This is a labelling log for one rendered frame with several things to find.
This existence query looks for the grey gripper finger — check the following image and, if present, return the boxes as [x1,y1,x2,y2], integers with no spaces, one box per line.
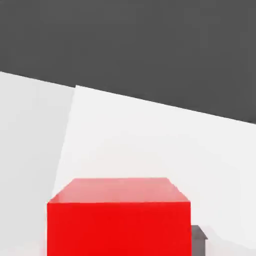
[190,224,253,256]

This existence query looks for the small red cube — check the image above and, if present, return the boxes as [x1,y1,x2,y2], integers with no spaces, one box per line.
[46,177,192,256]

